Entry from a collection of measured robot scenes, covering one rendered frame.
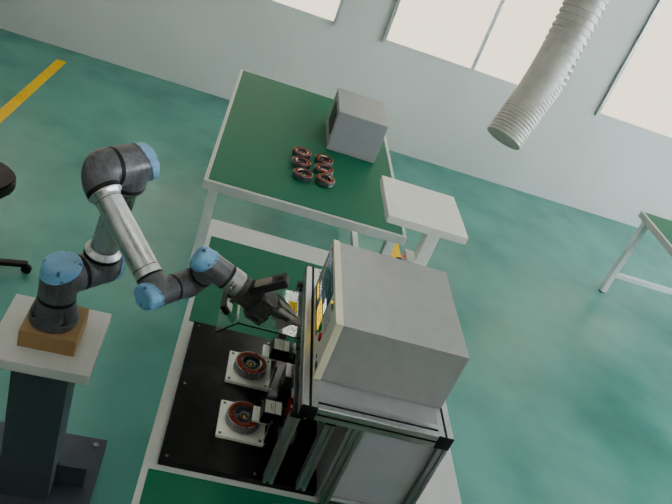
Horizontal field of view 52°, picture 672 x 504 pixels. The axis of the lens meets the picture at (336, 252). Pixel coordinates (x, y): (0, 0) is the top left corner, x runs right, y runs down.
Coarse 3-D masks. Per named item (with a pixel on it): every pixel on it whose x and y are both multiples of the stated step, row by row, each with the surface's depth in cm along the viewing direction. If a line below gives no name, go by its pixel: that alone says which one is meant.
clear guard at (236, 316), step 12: (228, 300) 222; (288, 300) 226; (300, 300) 229; (240, 312) 213; (300, 312) 223; (228, 324) 210; (252, 324) 210; (264, 324) 212; (300, 324) 218; (288, 336) 211; (300, 336) 213
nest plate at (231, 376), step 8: (232, 352) 239; (232, 360) 236; (232, 368) 232; (256, 368) 236; (232, 376) 229; (240, 376) 231; (264, 376) 234; (240, 384) 228; (248, 384) 229; (256, 384) 230; (264, 384) 231
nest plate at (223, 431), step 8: (224, 400) 219; (224, 408) 216; (224, 416) 214; (224, 424) 211; (264, 424) 216; (216, 432) 207; (224, 432) 208; (232, 432) 209; (256, 432) 212; (264, 432) 214; (232, 440) 208; (240, 440) 208; (248, 440) 209; (256, 440) 210
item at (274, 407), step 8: (264, 400) 212; (272, 400) 213; (256, 408) 214; (264, 408) 210; (272, 408) 211; (280, 408) 212; (256, 416) 211; (264, 416) 209; (272, 416) 209; (280, 416) 209; (272, 424) 210; (280, 424) 210
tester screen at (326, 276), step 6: (330, 252) 218; (330, 258) 215; (330, 264) 212; (324, 270) 219; (330, 270) 209; (324, 276) 217; (330, 276) 207; (318, 282) 224; (324, 282) 214; (330, 282) 204; (324, 288) 211; (330, 288) 202; (330, 294) 199; (324, 312) 201
